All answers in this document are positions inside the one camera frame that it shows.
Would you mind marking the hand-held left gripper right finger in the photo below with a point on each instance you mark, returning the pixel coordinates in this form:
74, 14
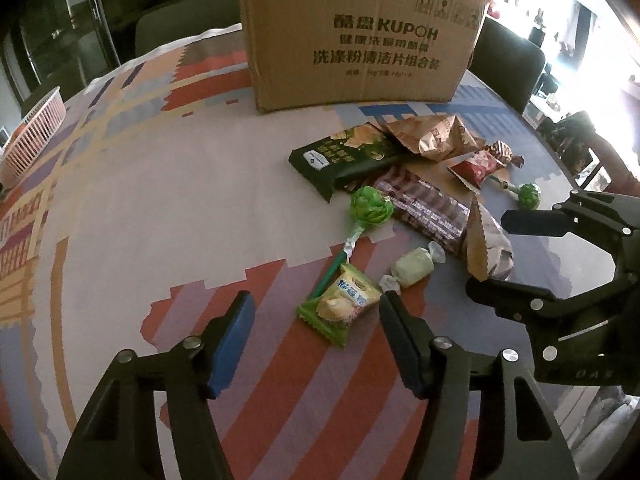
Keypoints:
400, 345

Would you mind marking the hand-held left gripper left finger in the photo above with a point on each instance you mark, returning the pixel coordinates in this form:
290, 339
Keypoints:
235, 340

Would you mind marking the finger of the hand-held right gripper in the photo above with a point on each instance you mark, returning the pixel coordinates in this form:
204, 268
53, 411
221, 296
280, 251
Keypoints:
500, 297
530, 221

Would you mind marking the beige biscuit packet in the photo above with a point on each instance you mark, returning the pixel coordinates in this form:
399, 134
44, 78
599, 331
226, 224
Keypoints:
430, 137
487, 250

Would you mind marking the brown candy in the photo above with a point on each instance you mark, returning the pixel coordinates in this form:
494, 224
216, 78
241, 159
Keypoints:
502, 152

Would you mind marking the brown cardboard box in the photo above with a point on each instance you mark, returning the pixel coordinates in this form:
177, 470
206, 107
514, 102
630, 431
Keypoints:
350, 35

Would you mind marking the green wrapped lollipop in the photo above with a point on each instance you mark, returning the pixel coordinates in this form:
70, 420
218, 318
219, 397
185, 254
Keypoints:
529, 197
370, 207

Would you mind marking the yellow green candy packet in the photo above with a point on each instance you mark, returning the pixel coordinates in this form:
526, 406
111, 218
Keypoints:
340, 305

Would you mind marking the red snack packet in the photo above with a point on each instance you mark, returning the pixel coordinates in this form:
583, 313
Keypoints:
475, 167

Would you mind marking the light green wrapped candy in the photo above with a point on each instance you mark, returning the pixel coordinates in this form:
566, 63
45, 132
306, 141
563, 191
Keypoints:
414, 269

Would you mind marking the brown striped wafer package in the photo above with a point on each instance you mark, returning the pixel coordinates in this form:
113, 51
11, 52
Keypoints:
425, 205

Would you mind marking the dark green cracker package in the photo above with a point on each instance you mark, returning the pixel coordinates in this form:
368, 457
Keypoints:
340, 160

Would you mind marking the pink plastic basket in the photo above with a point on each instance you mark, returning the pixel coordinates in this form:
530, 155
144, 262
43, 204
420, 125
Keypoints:
35, 130

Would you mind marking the dark glass cabinet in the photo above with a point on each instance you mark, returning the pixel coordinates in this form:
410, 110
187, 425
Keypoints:
55, 25

